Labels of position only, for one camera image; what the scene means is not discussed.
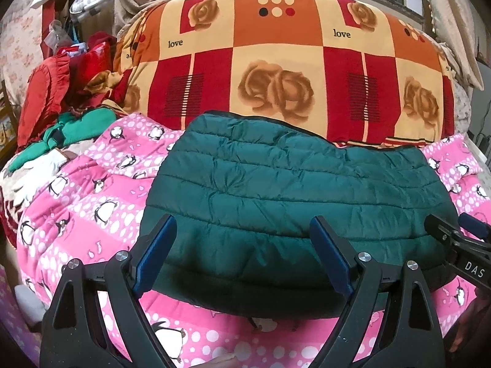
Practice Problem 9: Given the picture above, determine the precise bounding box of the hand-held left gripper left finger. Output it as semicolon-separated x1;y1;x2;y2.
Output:
40;215;178;368

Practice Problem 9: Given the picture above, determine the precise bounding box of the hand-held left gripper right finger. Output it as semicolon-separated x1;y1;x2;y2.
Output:
310;216;446;368

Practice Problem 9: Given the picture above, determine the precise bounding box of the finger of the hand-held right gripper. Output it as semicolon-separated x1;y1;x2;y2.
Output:
459;212;491;243
424;213;462;245

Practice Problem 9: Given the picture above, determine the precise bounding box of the dark green puffer jacket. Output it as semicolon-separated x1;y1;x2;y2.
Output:
138;110;461;320

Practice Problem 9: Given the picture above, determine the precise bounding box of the person's right hand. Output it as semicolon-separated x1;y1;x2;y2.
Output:
445;286;491;355

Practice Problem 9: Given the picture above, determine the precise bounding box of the pink penguin print blanket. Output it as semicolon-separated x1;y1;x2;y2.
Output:
15;112;491;368

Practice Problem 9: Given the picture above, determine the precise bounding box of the floral quilt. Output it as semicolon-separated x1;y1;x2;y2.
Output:
447;44;478;140

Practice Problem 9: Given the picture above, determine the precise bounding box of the white soft cloth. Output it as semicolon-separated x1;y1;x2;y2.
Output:
14;283;47;327

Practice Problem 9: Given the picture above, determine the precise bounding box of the white knit cloth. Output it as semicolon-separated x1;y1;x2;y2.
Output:
10;149;70;205

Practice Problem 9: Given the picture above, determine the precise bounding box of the bright green garment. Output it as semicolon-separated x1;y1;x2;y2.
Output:
8;106;124;174

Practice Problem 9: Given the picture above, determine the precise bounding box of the purple patterned cloth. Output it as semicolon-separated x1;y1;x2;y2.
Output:
0;267;44;368

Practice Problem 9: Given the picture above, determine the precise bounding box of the red ruffled cushion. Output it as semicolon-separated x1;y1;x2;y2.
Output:
17;33;131;147

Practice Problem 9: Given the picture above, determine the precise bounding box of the rose print orange red blanket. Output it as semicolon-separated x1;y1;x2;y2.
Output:
114;0;458;149

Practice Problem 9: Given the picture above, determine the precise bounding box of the pale floral cloth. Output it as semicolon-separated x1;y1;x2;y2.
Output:
0;0;52;106

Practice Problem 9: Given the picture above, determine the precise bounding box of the clear plastic bag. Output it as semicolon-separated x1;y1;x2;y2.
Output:
69;0;116;24

